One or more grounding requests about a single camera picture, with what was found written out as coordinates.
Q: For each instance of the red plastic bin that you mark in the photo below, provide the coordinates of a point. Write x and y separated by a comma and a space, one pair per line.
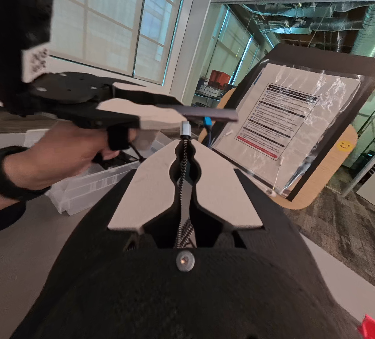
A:
367, 328

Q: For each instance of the instruction sheet on stand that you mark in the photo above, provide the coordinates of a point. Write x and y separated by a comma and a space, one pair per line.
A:
322, 57

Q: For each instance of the metal shelf rack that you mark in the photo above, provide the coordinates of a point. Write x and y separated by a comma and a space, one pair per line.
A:
205, 92

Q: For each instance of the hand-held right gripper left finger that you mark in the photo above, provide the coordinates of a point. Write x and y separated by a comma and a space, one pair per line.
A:
146, 198

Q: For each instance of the black wrist watch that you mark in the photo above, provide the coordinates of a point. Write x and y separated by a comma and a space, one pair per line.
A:
17, 193

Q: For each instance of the yellow smiley sticker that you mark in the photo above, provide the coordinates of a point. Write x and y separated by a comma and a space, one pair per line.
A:
344, 145

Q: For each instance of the person's left hand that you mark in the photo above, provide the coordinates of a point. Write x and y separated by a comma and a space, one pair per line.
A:
58, 157

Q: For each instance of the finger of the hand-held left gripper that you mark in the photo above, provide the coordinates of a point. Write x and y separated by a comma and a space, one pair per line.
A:
129, 86
152, 116

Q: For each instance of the red storage case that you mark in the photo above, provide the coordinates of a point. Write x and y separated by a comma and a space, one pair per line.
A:
219, 78

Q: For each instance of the silver insulated pipes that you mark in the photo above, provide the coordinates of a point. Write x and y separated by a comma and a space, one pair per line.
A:
337, 26

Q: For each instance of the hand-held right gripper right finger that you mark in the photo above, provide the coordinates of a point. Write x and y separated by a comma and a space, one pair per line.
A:
225, 198

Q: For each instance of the grey USB hub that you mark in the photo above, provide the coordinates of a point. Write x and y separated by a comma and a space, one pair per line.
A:
216, 114

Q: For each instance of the clear plastic bin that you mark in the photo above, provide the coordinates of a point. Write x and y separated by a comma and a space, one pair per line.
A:
88, 183

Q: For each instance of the white framed window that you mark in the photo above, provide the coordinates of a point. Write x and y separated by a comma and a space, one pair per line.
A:
102, 22

